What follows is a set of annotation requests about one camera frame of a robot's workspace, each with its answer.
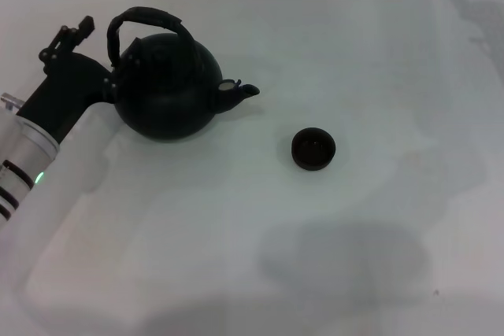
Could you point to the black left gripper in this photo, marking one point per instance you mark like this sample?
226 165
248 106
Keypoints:
67 88

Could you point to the small dark brown teacup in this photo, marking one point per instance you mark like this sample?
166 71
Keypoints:
313 150

